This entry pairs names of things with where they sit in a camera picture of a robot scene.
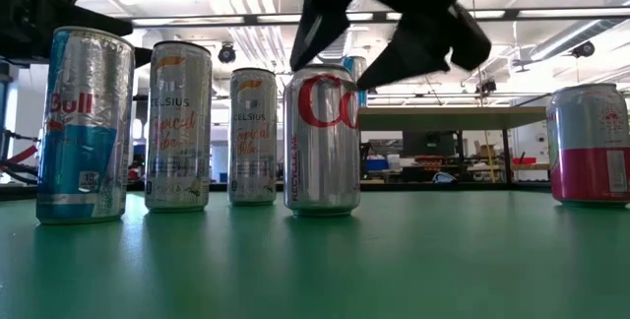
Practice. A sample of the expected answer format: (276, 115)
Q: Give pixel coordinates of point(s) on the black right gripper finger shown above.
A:
(408, 58)
(315, 33)

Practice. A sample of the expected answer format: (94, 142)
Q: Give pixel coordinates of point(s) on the blue silver Red Bull can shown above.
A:
(354, 65)
(83, 137)

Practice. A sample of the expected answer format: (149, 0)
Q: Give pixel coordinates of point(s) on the white Celsius can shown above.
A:
(252, 137)
(178, 132)

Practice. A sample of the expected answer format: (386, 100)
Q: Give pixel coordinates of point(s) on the silver Diet Coke can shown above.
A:
(320, 161)

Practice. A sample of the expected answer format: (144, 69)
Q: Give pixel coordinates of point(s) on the pink grey Spindrift can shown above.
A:
(585, 171)

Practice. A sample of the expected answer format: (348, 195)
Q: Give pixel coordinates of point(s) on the black-framed wooden shelf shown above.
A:
(443, 118)

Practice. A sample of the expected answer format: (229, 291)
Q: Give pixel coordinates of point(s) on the white LED light strip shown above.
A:
(187, 21)
(492, 14)
(275, 18)
(571, 13)

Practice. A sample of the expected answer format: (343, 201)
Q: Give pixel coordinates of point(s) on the blue storage bin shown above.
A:
(376, 164)

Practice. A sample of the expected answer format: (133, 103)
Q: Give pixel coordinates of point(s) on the red tray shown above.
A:
(524, 160)

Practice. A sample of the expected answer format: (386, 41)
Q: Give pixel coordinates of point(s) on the black metal rig frame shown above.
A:
(250, 19)

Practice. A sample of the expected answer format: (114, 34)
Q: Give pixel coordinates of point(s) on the black ceiling camera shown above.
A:
(227, 54)
(583, 49)

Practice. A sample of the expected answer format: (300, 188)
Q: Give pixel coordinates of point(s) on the black table edge rail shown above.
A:
(394, 187)

